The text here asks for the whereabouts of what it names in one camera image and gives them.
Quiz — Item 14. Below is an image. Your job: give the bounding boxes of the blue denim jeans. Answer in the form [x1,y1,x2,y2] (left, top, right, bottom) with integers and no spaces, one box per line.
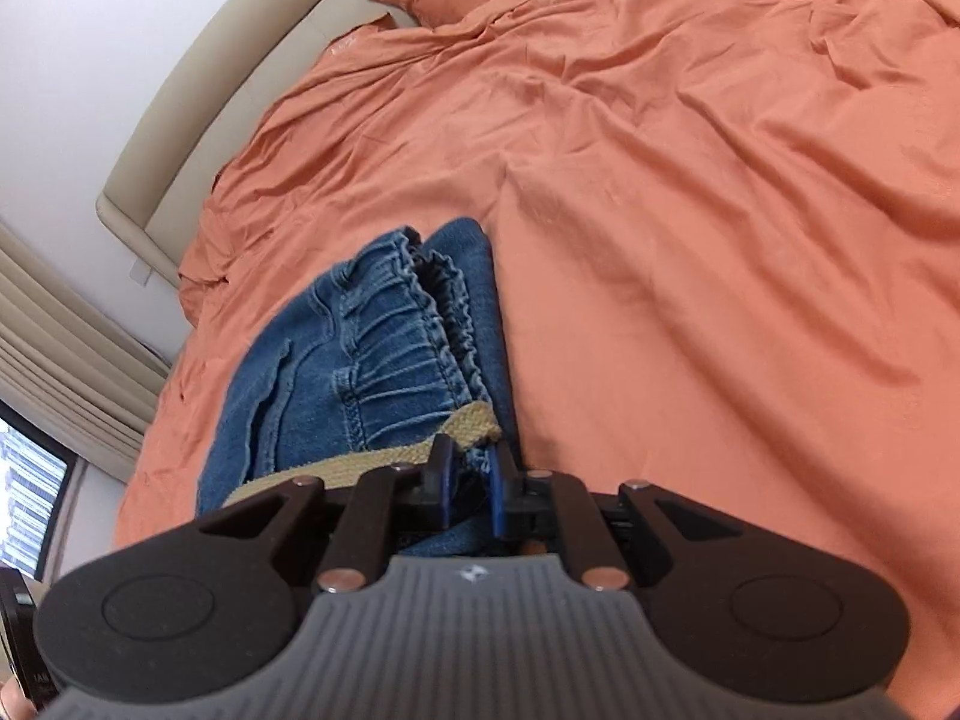
[195,218,519,515]

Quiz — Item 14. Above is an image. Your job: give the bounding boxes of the left hand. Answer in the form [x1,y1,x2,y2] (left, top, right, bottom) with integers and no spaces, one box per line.
[0,676,37,720]

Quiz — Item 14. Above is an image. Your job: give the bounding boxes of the beige pleated curtain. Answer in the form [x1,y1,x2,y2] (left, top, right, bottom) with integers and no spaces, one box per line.
[0,231,171,483]

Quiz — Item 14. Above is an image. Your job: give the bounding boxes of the orange duvet cover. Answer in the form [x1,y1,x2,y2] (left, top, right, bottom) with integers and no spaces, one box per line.
[112,0,960,720]

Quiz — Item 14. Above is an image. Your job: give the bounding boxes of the beige upholstered headboard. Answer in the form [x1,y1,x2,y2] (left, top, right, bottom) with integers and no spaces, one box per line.
[96,0,413,286]

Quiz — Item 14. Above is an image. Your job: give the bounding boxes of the window with dark frame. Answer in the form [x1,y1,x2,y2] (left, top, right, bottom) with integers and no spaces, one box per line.
[0,403,78,580]

